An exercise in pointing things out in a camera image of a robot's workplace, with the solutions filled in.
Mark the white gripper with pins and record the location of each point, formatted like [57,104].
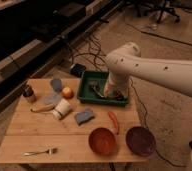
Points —
[116,82]

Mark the dark grapes bunch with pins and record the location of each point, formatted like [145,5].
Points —
[118,95]

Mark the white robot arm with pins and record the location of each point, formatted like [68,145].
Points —
[126,61]

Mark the red bowl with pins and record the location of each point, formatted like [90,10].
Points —
[102,141]

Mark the green plastic tray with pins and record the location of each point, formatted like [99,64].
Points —
[86,95]

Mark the red chili pepper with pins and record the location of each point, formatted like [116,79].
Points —
[115,121]

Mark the blue sponge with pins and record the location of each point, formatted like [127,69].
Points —
[84,116]

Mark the black power box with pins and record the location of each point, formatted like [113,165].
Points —
[77,69]

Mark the apple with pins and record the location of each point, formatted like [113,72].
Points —
[67,92]

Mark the white paper cup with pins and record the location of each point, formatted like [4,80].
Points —
[62,109]

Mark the clear plastic lid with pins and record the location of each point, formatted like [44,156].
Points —
[52,98]

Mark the wooden table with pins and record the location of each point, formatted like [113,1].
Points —
[29,132]

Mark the banana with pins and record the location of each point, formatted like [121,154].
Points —
[42,109]

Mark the small dark-lidded jar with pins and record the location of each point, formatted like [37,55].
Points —
[28,94]

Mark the black office chair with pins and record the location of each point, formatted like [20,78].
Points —
[144,7]

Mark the silver fork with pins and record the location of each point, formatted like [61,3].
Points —
[49,151]

